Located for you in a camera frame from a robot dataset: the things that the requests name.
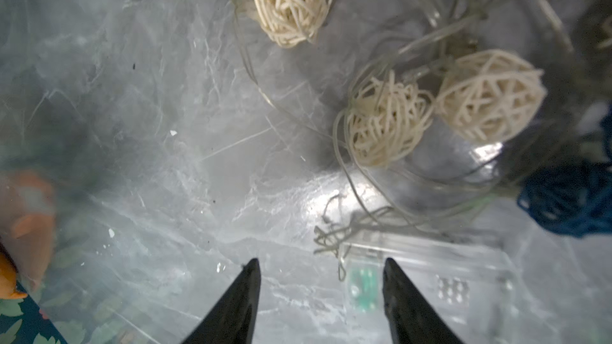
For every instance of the clear battery box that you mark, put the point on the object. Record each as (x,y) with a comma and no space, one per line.
(466,277)

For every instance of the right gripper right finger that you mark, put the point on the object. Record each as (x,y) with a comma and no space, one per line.
(411,318)

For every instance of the rattan ball string light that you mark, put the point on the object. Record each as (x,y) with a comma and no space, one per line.
(457,102)

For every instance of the orange shark plush toy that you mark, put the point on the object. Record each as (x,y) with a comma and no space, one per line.
(28,221)

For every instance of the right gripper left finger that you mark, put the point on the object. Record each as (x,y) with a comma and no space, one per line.
(233,318)

